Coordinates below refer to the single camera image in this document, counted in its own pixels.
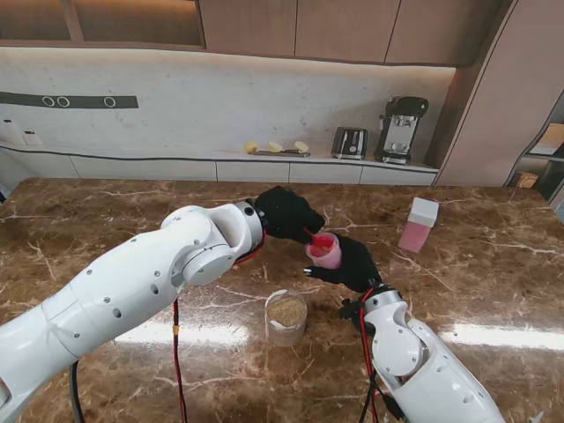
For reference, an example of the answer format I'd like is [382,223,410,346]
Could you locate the red and black right arm cables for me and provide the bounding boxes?
[359,288,406,423]

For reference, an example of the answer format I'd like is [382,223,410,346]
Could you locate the brown wall cabinets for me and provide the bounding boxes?
[0,0,503,68]

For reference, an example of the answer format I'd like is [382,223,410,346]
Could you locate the pink measuring cup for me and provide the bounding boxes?
[304,233,343,270]

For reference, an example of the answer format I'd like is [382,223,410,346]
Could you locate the pink container with white lid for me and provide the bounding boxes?
[397,197,441,255]

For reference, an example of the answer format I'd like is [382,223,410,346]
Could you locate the black wall power strip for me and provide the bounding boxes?
[0,91,139,110]

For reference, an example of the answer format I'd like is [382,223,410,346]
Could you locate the black and silver toaster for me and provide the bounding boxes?
[330,126,369,160]

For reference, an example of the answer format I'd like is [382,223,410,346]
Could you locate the dark cutting board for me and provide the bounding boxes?
[254,149,311,159]

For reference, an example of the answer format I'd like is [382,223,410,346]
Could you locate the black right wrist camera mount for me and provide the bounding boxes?
[338,297,367,325]

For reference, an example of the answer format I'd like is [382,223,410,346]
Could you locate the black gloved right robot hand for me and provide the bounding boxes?
[302,235,382,294]

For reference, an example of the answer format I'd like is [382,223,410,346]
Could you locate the red plastic spoon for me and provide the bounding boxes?
[302,226,336,251]

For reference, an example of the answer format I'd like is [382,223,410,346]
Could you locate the tan book on shelf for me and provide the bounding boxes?
[535,122,564,156]

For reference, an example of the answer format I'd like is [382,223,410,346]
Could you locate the white counter with drawers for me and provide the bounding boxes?
[0,144,440,186]

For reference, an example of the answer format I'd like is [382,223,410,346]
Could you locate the tall brown cabinet panel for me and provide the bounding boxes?
[434,0,564,189]

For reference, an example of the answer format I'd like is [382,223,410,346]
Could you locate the red and black arm cables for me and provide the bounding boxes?
[359,288,406,423]
[70,244,268,423]

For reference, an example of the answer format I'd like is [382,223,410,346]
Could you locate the red and black left arm cables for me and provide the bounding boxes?
[70,244,268,423]

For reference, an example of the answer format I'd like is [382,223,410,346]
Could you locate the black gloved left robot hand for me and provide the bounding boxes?
[255,185,326,246]

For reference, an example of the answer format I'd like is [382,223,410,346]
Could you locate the black espresso machine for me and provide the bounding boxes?
[373,95,430,167]

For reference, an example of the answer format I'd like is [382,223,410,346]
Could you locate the clear grain jar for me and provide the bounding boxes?
[263,289,308,348]

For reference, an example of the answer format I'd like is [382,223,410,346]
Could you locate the dark open shelf unit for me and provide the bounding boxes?
[506,90,564,204]

